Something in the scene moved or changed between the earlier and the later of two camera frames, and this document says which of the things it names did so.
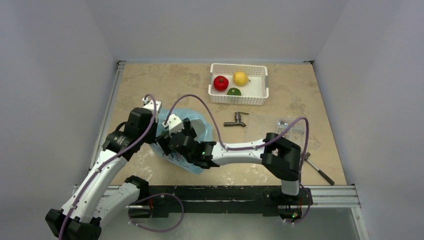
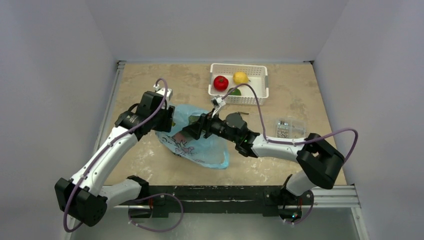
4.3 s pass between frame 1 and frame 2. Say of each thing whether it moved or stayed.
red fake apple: stayed
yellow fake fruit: stayed
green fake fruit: stayed
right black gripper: moved
